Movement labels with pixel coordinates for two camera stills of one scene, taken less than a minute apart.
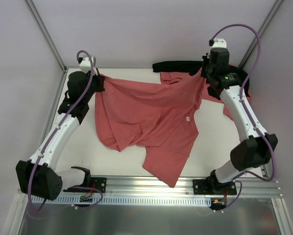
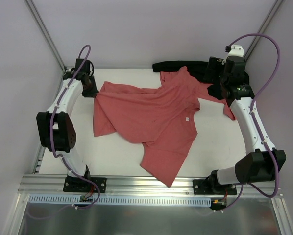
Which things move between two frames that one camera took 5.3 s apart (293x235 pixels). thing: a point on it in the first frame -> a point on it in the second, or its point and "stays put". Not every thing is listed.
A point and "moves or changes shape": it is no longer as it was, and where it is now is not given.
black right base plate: x=206 y=186 stays put
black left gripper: x=99 y=83 -> x=90 y=88
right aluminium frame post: x=271 y=15 stays put
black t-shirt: x=194 y=67 stays put
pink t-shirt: x=158 y=119 moves or changes shape
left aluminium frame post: x=30 y=5 stays put
